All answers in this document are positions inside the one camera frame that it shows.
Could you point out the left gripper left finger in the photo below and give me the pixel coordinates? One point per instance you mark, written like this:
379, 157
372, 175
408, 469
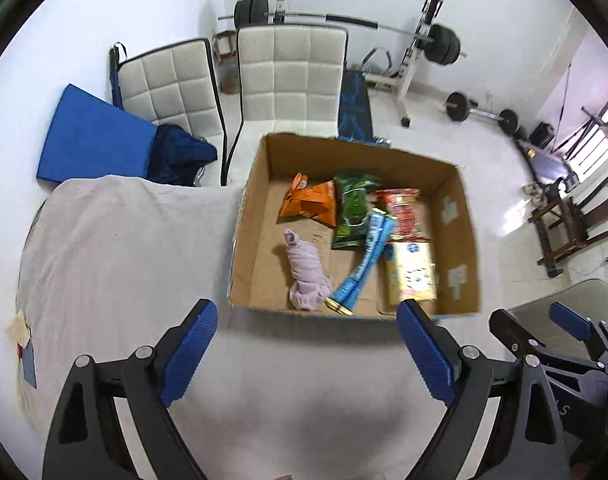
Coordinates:
86, 441

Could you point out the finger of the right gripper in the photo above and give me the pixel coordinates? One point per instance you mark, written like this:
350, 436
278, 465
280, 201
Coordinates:
507, 329
579, 322

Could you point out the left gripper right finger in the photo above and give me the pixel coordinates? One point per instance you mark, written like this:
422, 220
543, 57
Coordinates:
527, 440

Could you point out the yellow Vinda tissue pack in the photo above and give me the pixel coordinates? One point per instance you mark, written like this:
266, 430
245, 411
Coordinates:
410, 272

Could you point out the blue long snack packet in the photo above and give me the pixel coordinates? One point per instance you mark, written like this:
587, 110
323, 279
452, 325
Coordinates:
344, 299

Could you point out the red instant noodle packet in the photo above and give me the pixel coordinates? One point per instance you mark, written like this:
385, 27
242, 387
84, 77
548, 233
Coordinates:
411, 214

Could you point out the lilac fluffy cloth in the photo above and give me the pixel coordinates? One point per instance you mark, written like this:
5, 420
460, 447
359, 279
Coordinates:
310, 285

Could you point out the green snack packet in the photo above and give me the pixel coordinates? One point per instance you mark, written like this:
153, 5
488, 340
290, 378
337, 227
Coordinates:
352, 191

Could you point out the orange snack packet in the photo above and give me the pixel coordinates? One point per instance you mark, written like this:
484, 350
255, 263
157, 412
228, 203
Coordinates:
312, 201

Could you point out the dark wooden chair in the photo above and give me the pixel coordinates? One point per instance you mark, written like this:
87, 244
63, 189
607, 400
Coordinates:
565, 227

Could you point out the grey white table cloth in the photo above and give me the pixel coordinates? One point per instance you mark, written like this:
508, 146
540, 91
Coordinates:
110, 264

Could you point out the printed cardboard milk box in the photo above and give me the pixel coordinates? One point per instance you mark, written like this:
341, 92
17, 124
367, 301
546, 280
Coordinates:
260, 273

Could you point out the floor barbell with plates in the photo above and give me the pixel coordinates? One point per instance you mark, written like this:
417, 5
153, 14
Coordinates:
459, 108

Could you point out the blue weight bench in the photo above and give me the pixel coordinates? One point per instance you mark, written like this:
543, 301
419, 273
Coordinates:
355, 121

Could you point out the dark blue clothing pile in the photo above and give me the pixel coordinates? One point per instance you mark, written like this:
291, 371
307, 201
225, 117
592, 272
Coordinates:
177, 158

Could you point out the barbell on rack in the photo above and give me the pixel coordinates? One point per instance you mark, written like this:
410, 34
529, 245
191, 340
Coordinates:
439, 44

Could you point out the white squat rack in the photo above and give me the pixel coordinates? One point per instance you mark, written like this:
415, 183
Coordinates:
399, 82

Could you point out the blue foam mat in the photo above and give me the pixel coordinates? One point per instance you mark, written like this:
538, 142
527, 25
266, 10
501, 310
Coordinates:
89, 138

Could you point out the white quilted chair right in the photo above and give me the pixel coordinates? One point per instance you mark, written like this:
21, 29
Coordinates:
290, 81

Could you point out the white quilted chair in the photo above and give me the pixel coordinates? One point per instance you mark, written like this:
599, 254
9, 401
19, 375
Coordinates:
290, 81
177, 85

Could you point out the white quilted chair left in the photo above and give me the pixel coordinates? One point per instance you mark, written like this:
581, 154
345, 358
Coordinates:
177, 85

